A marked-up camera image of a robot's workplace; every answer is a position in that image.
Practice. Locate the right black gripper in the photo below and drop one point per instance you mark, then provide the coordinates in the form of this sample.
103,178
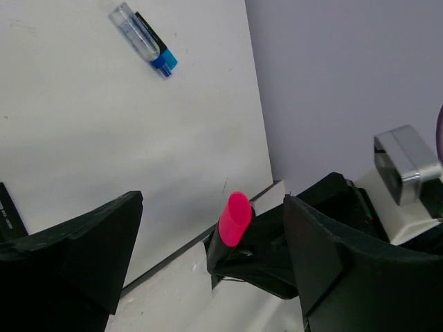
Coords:
261,258

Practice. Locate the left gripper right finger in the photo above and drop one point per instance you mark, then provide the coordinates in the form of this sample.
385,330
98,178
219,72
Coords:
350,281

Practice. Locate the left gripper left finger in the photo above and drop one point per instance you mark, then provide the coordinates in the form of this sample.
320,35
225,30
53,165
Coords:
69,277

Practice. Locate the pink highlighter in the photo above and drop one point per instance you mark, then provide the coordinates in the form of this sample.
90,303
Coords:
231,226

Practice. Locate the blue capped pen pack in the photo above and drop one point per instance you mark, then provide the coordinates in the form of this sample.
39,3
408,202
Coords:
143,39

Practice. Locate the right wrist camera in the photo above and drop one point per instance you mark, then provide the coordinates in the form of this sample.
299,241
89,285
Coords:
405,186

